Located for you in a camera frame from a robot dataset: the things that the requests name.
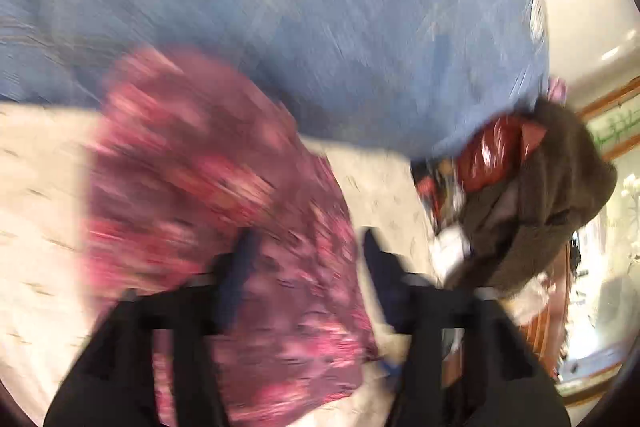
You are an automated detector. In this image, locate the purple floral shirt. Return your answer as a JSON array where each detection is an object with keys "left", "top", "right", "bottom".
[{"left": 82, "top": 46, "right": 381, "bottom": 427}]

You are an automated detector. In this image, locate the wooden bed frame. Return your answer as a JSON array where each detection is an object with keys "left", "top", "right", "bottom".
[{"left": 442, "top": 242, "right": 573, "bottom": 388}]

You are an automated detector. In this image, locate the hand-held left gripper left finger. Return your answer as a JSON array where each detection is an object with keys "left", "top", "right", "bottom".
[{"left": 44, "top": 227, "right": 261, "bottom": 427}]

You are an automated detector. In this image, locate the shiny red jacket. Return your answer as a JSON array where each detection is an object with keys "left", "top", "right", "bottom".
[{"left": 457, "top": 114, "right": 548, "bottom": 195}]

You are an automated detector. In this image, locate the pink cloth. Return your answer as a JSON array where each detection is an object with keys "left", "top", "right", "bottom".
[{"left": 546, "top": 78, "right": 568, "bottom": 104}]

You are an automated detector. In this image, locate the brown plush coat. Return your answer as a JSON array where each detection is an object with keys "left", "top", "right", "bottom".
[{"left": 445, "top": 97, "right": 618, "bottom": 295}]

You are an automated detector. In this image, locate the blue plaid quilt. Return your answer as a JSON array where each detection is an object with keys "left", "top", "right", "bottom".
[{"left": 0, "top": 0, "right": 551, "bottom": 160}]

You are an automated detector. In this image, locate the wooden framed picture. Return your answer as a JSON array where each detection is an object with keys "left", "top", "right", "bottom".
[{"left": 575, "top": 76, "right": 640, "bottom": 160}]

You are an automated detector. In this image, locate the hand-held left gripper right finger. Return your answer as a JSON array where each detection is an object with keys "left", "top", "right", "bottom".
[{"left": 361, "top": 227, "right": 571, "bottom": 427}]

